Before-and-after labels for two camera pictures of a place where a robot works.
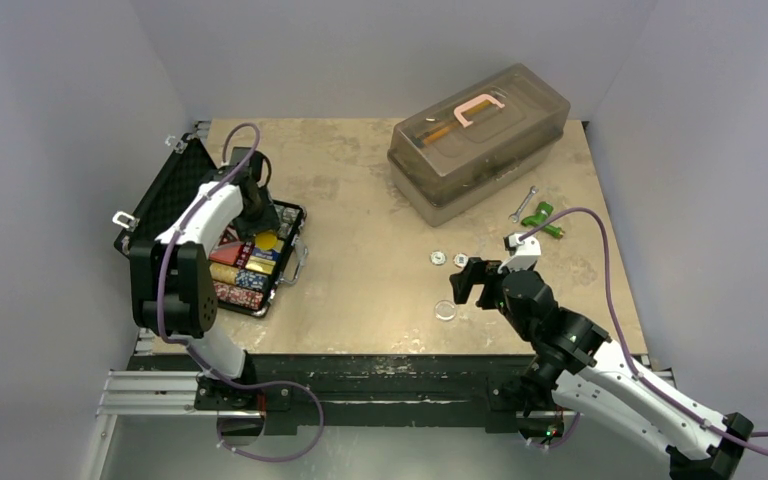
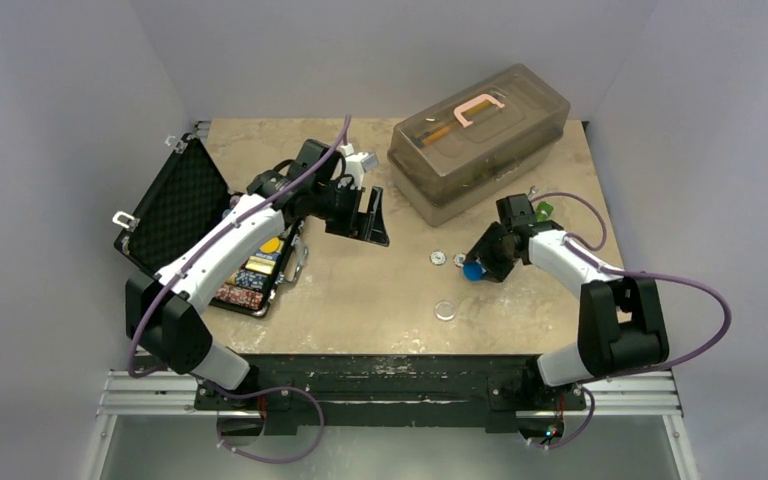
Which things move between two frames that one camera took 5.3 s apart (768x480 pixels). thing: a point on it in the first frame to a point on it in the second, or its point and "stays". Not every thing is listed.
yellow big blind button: (266, 241) stays
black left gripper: (266, 222) to (349, 226)
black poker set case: (246, 272) stays
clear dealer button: (445, 310) stays
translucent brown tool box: (452, 154) stays
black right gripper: (483, 283) to (496, 245)
